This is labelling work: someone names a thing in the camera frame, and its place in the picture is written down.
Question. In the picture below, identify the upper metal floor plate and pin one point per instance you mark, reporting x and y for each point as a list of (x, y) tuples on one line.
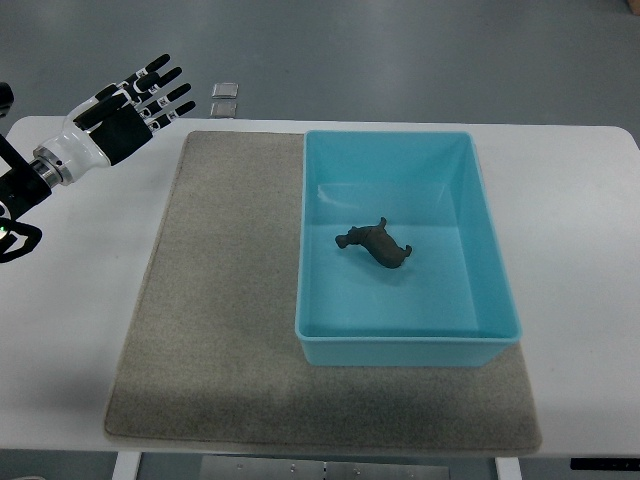
[(225, 90)]

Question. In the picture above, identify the blue plastic box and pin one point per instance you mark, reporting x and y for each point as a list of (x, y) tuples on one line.
[(450, 303)]

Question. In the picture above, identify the black table control panel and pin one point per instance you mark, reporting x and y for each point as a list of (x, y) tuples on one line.
[(605, 464)]

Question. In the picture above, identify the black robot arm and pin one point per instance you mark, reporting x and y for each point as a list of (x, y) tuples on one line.
[(22, 188)]

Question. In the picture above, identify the grey felt mat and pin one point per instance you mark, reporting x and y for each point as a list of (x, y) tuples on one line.
[(212, 358)]

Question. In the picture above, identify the white left table leg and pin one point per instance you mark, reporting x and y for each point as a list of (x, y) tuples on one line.
[(127, 466)]

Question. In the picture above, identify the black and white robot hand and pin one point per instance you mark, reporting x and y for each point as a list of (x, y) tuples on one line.
[(113, 124)]

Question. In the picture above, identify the brown toy hippo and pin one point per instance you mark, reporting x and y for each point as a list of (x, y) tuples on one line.
[(377, 242)]

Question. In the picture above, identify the metal table crossbar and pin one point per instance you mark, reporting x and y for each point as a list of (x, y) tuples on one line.
[(227, 467)]

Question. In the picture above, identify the white right table leg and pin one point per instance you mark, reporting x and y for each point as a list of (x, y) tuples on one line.
[(508, 468)]

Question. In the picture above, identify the white table leg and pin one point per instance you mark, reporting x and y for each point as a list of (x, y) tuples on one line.
[(508, 468), (127, 466)]

